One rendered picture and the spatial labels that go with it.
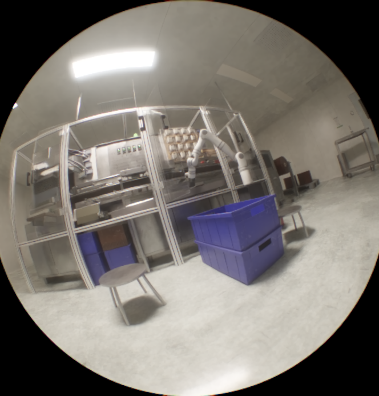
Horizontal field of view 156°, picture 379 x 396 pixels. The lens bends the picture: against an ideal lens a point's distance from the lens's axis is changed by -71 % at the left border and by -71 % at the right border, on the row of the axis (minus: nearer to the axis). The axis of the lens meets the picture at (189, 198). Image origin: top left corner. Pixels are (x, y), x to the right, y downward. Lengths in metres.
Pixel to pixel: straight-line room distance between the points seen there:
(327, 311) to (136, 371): 0.69
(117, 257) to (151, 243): 0.45
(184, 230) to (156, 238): 0.35
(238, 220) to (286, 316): 0.50
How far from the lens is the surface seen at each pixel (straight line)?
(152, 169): 1.36
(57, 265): 2.05
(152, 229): 1.59
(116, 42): 2.30
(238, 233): 0.69
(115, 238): 1.38
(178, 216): 1.65
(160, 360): 0.63
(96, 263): 1.48
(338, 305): 0.68
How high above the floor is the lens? 0.51
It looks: 4 degrees up
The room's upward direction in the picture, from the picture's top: 16 degrees counter-clockwise
